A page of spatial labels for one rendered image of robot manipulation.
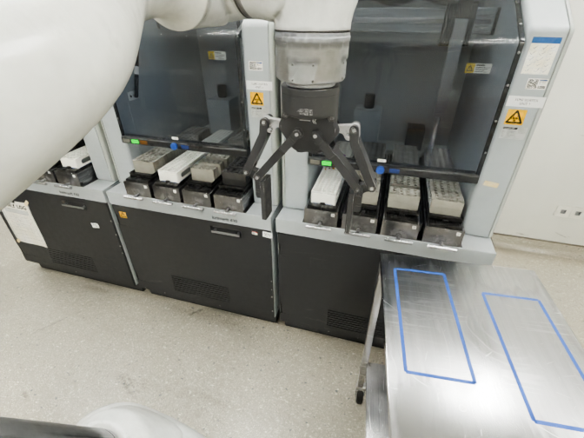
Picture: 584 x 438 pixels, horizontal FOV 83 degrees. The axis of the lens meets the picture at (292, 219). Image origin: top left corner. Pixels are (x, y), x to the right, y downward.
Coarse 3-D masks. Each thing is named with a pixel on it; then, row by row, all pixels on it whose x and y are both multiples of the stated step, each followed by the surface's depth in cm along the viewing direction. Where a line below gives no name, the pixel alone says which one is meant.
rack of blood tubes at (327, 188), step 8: (320, 176) 142; (328, 176) 143; (336, 176) 142; (320, 184) 136; (328, 184) 136; (336, 184) 138; (312, 192) 132; (320, 192) 131; (328, 192) 131; (336, 192) 131; (312, 200) 133; (320, 200) 132; (328, 200) 131; (336, 200) 135
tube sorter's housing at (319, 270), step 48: (528, 0) 97; (528, 48) 93; (528, 144) 107; (288, 192) 141; (384, 192) 158; (480, 192) 118; (288, 240) 143; (336, 240) 136; (480, 240) 126; (288, 288) 158; (336, 288) 150; (336, 336) 176
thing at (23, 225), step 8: (8, 208) 189; (16, 208) 186; (24, 208) 184; (8, 216) 193; (16, 216) 191; (24, 216) 188; (32, 216) 186; (16, 224) 195; (24, 224) 192; (32, 224) 190; (16, 232) 199; (24, 232) 197; (32, 232) 194; (40, 232) 192; (24, 240) 201; (32, 240) 199; (40, 240) 196
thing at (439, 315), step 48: (384, 288) 93; (432, 288) 93; (480, 288) 93; (528, 288) 93; (384, 336) 80; (432, 336) 79; (480, 336) 79; (528, 336) 79; (384, 384) 125; (432, 384) 69; (480, 384) 69; (528, 384) 69; (576, 384) 69; (384, 432) 111; (432, 432) 61; (480, 432) 61; (528, 432) 61; (576, 432) 61
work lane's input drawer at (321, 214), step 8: (344, 184) 148; (344, 192) 143; (304, 208) 132; (312, 208) 132; (320, 208) 131; (328, 208) 130; (336, 208) 132; (304, 216) 134; (312, 216) 133; (320, 216) 132; (328, 216) 131; (336, 216) 130; (320, 224) 132; (328, 224) 133; (336, 224) 132
